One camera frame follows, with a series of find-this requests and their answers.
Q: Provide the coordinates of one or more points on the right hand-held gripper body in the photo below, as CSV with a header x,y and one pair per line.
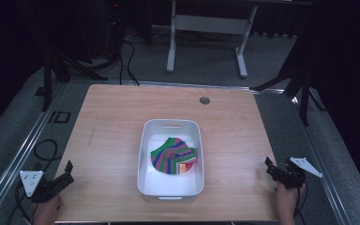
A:
x,y
293,175

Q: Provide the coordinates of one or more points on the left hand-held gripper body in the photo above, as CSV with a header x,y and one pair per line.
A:
x,y
31,182

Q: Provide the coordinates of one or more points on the person's right hand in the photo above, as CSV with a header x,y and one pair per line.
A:
x,y
288,201

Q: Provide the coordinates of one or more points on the person's left hand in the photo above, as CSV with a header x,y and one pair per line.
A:
x,y
47,212

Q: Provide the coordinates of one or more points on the black metal stand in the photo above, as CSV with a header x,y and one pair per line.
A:
x,y
47,78
303,84

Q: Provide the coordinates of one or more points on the white plastic basket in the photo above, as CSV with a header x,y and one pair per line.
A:
x,y
156,184

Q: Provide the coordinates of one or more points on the grey round table grommet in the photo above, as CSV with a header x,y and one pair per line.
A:
x,y
204,100

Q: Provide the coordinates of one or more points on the striped colourful cloth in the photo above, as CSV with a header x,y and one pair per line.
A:
x,y
168,156

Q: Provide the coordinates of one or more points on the silver floor rail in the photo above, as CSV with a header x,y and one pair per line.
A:
x,y
15,159
317,168

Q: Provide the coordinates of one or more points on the white desk frame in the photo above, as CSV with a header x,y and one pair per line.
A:
x,y
209,25

